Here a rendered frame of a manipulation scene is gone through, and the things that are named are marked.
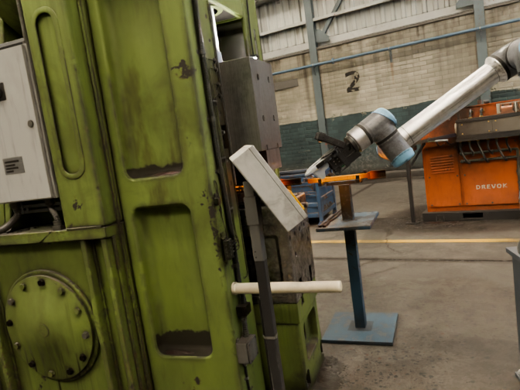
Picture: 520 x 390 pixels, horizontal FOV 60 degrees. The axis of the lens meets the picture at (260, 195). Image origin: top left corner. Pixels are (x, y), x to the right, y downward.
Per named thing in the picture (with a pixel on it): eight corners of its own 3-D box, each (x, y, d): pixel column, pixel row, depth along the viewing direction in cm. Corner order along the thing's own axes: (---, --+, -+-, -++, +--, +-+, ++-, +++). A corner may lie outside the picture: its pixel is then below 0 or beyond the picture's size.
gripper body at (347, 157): (337, 175, 162) (364, 154, 162) (323, 155, 160) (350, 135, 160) (332, 173, 169) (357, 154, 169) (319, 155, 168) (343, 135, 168)
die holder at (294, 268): (316, 275, 236) (305, 192, 230) (297, 303, 201) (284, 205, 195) (220, 278, 255) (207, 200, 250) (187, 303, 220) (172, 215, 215)
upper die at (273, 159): (282, 166, 217) (278, 147, 216) (268, 171, 199) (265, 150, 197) (204, 176, 232) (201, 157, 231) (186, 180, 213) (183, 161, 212)
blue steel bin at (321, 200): (339, 212, 652) (333, 163, 643) (324, 225, 580) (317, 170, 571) (264, 217, 702) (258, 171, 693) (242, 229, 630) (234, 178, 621)
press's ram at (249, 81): (286, 145, 229) (276, 65, 224) (262, 151, 193) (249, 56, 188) (213, 155, 243) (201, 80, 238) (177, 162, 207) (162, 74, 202)
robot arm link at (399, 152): (412, 153, 172) (392, 128, 171) (419, 155, 161) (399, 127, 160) (391, 168, 173) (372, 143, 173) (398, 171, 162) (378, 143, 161)
